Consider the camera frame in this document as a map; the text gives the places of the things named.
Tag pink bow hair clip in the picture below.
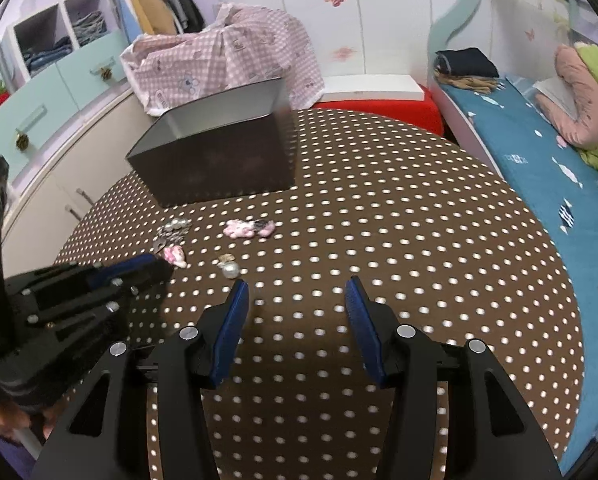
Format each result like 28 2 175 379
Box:
223 219 256 239

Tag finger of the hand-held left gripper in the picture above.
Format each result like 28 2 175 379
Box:
9 281 140 332
6 253 175 297

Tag person's left hand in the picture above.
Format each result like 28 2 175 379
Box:
0 396 62 442

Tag folded tan clothes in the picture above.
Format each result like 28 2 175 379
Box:
436 74 505 95

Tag white board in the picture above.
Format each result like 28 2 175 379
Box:
320 74 422 103

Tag purple shelf unit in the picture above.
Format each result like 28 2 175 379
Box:
6 0 124 81

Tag grey metal box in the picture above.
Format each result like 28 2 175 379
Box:
125 77 296 208

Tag folded dark clothes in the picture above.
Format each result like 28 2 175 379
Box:
434 48 500 81

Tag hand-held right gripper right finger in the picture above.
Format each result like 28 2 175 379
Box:
344 275 562 480

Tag dark hanging jackets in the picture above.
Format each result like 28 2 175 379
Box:
139 0 207 33

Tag red stool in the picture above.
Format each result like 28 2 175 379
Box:
309 85 445 137

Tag beige low cabinet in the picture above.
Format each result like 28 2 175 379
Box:
1 85 152 263

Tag light blue hanging shirt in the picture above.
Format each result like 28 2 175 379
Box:
104 0 142 46

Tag tan hanging coat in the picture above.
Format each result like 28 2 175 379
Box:
121 0 177 36

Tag pearl brooch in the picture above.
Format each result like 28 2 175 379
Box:
217 254 241 281

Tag white wardrobe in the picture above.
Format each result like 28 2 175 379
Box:
206 0 472 81

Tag folded jeans stack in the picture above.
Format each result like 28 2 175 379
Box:
21 37 74 73
74 10 107 43

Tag white pillow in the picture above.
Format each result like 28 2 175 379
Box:
533 77 577 121

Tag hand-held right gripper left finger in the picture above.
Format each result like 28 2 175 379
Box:
31 277 251 480

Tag blue printed bed sheet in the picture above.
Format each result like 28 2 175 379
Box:
436 75 598 476

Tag white rod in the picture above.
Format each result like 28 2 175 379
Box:
16 427 42 461

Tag teal drawer cabinet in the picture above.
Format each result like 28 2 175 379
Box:
0 30 132 161

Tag pink pillow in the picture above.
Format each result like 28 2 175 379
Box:
535 45 598 147

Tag pink checkered cloth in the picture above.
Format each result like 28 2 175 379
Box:
120 2 325 117

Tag pink charm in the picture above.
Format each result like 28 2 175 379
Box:
163 245 188 268

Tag brown polka-dot tablecloth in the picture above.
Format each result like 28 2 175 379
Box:
54 107 585 480

